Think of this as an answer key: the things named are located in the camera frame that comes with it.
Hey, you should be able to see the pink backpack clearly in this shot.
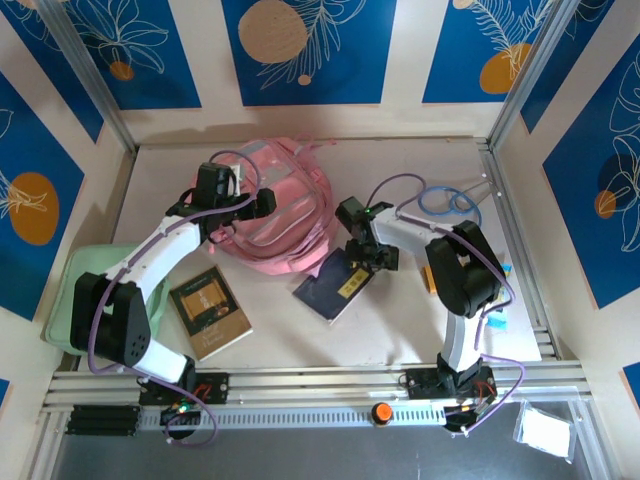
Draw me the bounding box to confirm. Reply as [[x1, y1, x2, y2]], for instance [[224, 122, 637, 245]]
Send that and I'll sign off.
[[192, 132, 337, 277]]

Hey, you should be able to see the dark blue book yellow label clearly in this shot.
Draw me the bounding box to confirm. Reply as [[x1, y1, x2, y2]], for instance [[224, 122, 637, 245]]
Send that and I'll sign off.
[[292, 247, 377, 327]]

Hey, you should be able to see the brown and gold book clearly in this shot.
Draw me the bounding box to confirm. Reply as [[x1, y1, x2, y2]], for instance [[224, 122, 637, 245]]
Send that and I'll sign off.
[[169, 264, 254, 363]]

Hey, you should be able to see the mint green pencil case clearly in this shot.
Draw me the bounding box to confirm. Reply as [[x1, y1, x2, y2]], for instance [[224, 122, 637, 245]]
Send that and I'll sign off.
[[40, 243, 174, 357]]

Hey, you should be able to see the orange sticky note pad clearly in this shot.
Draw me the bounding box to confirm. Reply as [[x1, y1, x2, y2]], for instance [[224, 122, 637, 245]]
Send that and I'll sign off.
[[422, 266, 442, 297]]

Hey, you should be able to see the orange emergency stop button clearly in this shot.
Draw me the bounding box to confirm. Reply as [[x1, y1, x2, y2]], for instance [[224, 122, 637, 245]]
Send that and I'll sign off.
[[370, 401, 395, 428]]

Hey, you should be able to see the clear bag with white card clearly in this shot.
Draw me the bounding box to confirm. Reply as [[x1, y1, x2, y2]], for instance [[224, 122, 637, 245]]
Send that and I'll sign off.
[[513, 399, 577, 461]]

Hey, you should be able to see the black ribbed block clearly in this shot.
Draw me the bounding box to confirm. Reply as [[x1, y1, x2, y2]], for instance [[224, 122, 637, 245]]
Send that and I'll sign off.
[[66, 404, 143, 438]]

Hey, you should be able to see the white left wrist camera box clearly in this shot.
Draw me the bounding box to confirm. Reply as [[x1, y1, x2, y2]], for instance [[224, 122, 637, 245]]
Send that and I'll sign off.
[[227, 160, 247, 197]]

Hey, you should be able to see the blue looped cable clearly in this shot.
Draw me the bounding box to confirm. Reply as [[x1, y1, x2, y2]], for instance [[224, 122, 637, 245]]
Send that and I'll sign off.
[[417, 184, 484, 227]]

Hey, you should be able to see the aluminium front frame rail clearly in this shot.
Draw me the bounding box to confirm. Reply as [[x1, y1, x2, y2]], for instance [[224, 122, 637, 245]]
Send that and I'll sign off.
[[42, 360, 595, 416]]

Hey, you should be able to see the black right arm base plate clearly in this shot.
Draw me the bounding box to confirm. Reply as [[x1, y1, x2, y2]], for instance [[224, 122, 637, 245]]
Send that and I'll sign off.
[[405, 367, 499, 401]]

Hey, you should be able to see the aluminium side frame rail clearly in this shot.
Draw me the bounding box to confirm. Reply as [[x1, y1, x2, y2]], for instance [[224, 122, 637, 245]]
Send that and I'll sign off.
[[477, 139, 561, 362]]

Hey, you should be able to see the aluminium left frame post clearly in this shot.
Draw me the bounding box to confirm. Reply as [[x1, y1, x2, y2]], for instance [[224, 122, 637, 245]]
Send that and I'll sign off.
[[37, 0, 139, 153]]

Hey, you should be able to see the aluminium frame post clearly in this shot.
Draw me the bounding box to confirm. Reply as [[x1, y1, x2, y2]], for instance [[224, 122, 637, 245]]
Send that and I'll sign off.
[[37, 0, 139, 153], [487, 0, 584, 149]]

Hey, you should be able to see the grey slotted cable duct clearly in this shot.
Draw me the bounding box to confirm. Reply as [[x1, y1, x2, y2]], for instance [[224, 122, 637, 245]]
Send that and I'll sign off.
[[139, 405, 449, 432]]

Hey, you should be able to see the black wired connector board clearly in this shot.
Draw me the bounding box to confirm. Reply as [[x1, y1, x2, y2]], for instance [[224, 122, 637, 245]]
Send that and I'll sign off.
[[159, 399, 206, 428], [443, 397, 499, 435]]

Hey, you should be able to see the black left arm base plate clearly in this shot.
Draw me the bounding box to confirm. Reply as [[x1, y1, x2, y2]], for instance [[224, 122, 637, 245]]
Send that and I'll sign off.
[[138, 372, 231, 407]]

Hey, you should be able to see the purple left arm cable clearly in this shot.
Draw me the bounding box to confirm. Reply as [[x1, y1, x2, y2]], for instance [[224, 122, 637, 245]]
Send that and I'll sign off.
[[88, 148, 264, 449]]

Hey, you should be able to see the aluminium right frame post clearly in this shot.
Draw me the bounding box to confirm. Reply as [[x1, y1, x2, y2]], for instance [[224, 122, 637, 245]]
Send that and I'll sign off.
[[487, 0, 584, 149]]

